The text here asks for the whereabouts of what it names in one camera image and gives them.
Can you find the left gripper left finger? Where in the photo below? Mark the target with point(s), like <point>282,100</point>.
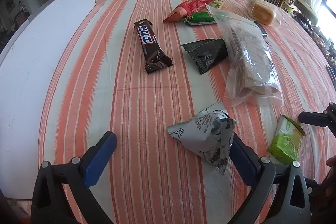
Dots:
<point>50,204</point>

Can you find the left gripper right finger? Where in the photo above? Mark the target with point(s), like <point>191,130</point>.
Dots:
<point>291,203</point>

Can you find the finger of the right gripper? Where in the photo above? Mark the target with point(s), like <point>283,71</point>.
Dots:
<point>316,119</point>

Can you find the light green snack packet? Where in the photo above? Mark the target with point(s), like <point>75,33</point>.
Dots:
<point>287,140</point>

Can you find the clear bag brown crackers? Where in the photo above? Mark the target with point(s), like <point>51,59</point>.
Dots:
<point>252,76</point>

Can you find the grey white triangular packet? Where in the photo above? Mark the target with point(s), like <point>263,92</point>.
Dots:
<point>209,135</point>

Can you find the bread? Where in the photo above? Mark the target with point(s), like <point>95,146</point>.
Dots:
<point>264,12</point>

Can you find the black triangular snack packet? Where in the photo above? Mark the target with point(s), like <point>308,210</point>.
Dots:
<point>206,53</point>

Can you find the green sausage snack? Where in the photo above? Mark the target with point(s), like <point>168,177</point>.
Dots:
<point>199,19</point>

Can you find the red snack packet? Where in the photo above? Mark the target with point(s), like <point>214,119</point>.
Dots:
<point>186,8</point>

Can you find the brown chocolate bar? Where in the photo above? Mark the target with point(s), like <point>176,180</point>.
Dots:
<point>155,57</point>

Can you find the cream green wafer packet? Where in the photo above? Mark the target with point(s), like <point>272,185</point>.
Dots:
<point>218,4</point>

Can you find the person right hand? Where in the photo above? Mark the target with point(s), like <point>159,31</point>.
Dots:
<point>331,161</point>

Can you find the wooden dining table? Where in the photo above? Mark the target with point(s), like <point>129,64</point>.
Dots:
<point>306,11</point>

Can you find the white cardboard box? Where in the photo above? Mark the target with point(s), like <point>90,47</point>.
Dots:
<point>28,63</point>

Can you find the striped orange white tablecloth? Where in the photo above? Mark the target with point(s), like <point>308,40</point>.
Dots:
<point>100,84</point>

